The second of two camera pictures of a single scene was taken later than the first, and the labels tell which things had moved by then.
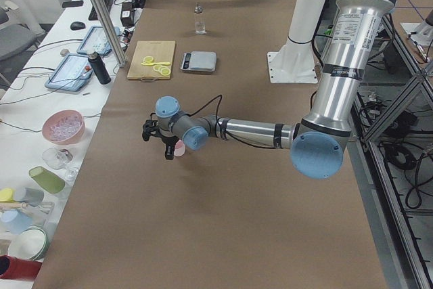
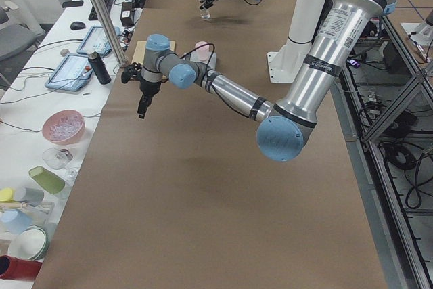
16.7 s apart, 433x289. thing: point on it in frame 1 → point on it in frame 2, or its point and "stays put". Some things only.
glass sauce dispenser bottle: x=199 y=20 → x=204 y=13
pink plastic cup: x=179 y=149 → x=202 y=51
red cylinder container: x=12 y=267 stays put
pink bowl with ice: x=65 y=126 stays put
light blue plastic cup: x=14 y=221 stays put
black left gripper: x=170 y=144 → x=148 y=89
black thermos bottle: x=99 y=68 stays put
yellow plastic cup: x=6 y=195 stays put
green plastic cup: x=49 y=180 stays put
